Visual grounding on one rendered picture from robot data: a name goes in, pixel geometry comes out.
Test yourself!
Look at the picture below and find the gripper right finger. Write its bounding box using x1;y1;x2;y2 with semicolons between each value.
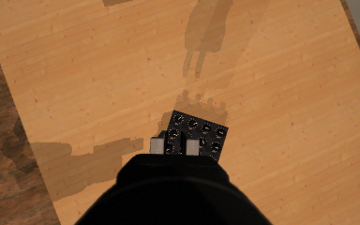
180;131;200;156

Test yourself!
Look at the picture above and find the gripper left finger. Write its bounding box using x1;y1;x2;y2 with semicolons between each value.
150;130;168;154

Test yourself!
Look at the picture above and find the black knob box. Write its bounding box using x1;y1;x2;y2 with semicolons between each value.
166;110;229;163

